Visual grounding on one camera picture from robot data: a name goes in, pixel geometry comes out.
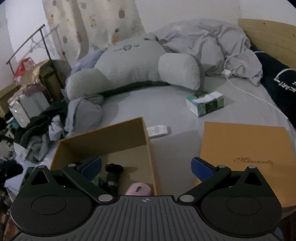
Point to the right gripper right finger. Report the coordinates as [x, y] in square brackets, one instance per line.
[210, 176]

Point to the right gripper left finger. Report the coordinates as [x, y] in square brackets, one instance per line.
[82, 175]

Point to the pink computer mouse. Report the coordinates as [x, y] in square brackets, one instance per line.
[139, 189]

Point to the orange box lid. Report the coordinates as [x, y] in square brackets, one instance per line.
[269, 148]

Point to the white remote control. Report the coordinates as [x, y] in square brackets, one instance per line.
[157, 131]

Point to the green tissue pack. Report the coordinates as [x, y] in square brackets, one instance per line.
[205, 102]

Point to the orange cardboard box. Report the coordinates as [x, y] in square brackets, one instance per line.
[126, 144]

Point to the crumpled grey clothing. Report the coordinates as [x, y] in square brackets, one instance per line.
[84, 114]

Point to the black garment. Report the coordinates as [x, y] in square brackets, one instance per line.
[39, 124]

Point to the clear storage bag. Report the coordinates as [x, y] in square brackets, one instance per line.
[24, 107]

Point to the brown cardboard box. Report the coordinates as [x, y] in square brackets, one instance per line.
[51, 74]

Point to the white charger plug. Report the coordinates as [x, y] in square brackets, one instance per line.
[227, 73]

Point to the blue blanket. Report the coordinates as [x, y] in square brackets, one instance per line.
[88, 61]

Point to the black printed pillow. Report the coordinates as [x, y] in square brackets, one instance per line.
[279, 81]

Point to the red plastic bag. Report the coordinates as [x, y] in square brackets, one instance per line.
[24, 66]

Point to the grey reading pillow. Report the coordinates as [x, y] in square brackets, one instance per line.
[134, 61]

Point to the grey lilac duvet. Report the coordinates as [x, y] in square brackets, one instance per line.
[216, 45]

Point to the pineapple print curtain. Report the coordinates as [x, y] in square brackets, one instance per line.
[82, 27]

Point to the black clothes rack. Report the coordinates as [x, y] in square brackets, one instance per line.
[38, 45]

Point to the wooden headboard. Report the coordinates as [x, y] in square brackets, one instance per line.
[275, 38]

